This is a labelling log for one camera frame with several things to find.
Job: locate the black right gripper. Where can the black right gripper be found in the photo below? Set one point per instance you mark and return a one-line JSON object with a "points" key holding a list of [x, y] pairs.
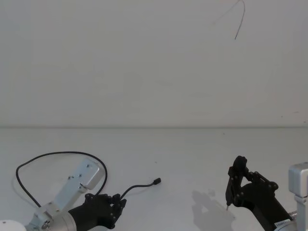
{"points": [[260, 202]]}

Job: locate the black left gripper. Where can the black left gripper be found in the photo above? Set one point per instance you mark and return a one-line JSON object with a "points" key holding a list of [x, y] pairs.
{"points": [[93, 211]]}

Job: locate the white table cloth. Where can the white table cloth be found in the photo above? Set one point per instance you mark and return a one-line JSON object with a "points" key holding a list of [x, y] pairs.
{"points": [[168, 154]]}

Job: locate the robot arm with camera bracket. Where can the robot arm with camera bracket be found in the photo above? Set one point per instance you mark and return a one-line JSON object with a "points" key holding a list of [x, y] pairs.
{"points": [[298, 178], [72, 183]]}

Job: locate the right robot arm with camera bracket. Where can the right robot arm with camera bracket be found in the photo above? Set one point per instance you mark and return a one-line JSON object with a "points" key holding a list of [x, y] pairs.
{"points": [[298, 178]]}

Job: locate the left robot arm with camera bracket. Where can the left robot arm with camera bracket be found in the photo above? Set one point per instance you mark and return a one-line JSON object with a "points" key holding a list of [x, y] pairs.
{"points": [[72, 183]]}

